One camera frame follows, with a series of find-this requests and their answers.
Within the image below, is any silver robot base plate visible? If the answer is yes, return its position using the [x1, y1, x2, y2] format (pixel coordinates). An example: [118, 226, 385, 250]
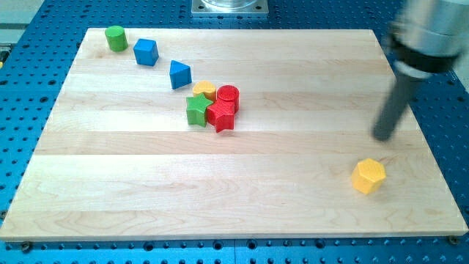
[191, 0, 269, 16]

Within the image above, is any red star block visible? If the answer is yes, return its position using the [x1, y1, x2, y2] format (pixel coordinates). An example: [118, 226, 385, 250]
[206, 100, 235, 133]

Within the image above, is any yellow hexagon block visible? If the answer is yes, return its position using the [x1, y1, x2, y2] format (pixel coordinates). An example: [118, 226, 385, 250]
[351, 158, 386, 194]

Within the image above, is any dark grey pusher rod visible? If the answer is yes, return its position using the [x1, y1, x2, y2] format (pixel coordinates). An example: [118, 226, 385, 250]
[372, 73, 422, 142]

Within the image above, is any light wooden board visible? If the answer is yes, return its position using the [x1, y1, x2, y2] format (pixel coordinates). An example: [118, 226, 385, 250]
[1, 28, 468, 241]

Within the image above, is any yellow heart block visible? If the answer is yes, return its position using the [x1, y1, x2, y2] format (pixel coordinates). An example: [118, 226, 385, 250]
[193, 81, 217, 102]

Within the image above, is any blue cube block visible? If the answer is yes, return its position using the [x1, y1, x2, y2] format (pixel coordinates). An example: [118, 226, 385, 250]
[133, 39, 159, 66]

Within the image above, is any green cylinder block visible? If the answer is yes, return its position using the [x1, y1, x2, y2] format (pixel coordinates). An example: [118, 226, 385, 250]
[105, 26, 128, 52]

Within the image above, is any blue triangle block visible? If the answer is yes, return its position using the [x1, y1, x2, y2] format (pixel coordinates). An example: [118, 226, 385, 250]
[169, 60, 192, 89]

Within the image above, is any green star block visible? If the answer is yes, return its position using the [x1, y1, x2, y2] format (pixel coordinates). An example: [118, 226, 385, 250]
[186, 94, 213, 127]

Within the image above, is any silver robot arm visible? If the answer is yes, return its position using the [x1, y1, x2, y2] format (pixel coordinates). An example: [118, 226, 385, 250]
[389, 0, 468, 79]

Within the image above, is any red cylinder block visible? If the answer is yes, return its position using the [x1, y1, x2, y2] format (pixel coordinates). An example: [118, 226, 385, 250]
[217, 85, 240, 113]

